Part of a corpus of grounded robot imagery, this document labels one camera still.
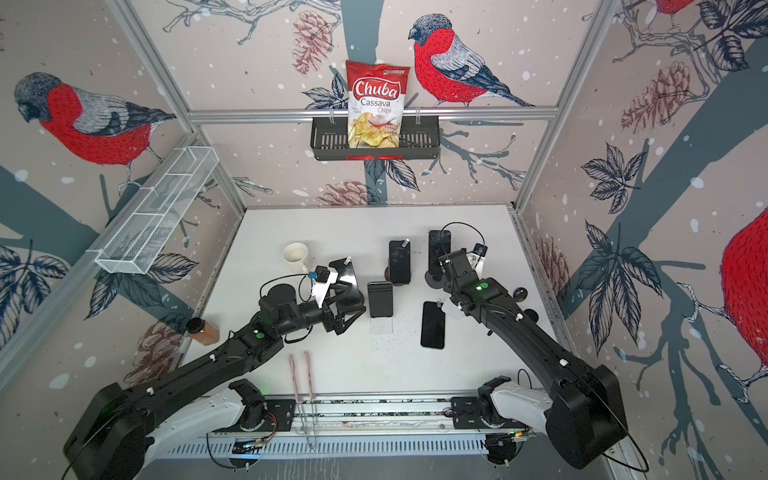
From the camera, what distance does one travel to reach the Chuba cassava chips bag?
84cm

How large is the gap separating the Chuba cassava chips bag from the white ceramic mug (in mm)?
377

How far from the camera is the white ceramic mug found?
0.96m
